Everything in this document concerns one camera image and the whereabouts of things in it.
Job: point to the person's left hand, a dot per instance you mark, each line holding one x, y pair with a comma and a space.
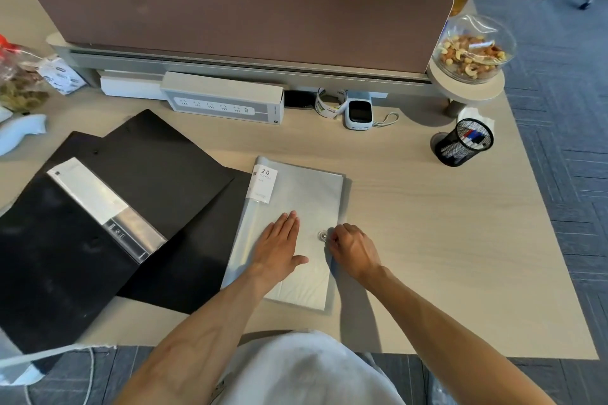
278, 250

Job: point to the person's right hand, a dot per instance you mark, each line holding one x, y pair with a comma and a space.
356, 253

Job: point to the person's left thumb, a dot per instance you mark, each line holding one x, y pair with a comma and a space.
299, 261

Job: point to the person's right fingers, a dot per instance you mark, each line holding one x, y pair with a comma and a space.
344, 234

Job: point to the grey translucent document folder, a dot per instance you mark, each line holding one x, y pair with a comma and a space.
304, 191

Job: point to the person's left forearm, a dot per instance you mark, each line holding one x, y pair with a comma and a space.
199, 343

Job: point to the person's right forearm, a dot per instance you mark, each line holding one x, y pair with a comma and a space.
446, 338

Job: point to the black flat folder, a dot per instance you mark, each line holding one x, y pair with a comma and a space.
204, 253

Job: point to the person's white shirt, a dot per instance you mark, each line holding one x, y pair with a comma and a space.
304, 371

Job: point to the white charger with screen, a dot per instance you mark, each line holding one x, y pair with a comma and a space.
358, 114

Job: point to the white tape roll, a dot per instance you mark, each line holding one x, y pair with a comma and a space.
330, 108

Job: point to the black mesh pen holder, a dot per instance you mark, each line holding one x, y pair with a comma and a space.
451, 148

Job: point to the black flat device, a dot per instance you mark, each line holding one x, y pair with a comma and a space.
299, 99

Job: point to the bunch of marker pens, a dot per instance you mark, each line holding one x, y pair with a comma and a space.
468, 139

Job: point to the black open folder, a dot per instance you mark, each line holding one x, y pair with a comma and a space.
156, 158

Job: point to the white tissue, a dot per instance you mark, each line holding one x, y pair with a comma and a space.
475, 114

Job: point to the white power strip box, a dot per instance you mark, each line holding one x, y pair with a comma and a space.
223, 98

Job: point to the round white shelf stand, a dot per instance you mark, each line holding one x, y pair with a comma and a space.
468, 89

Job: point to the white and clear folder sleeve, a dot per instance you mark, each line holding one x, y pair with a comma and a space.
99, 200

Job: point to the mixed nuts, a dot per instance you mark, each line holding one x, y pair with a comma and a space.
470, 58

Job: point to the clear glass bowl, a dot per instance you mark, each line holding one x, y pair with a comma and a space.
475, 29

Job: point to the plain white box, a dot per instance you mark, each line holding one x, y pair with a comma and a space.
128, 84

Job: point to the brown desk partition panel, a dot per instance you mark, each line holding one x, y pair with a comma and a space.
237, 6

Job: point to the white paper sheet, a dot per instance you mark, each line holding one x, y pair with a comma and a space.
14, 362

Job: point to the white printed packet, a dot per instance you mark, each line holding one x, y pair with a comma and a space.
59, 75

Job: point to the white crumpled plastic wrap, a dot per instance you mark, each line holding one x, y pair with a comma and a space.
19, 132

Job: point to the clear plastic snack bag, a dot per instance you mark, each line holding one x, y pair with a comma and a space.
19, 82

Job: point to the grey partition base rail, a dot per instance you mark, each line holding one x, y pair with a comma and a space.
237, 66

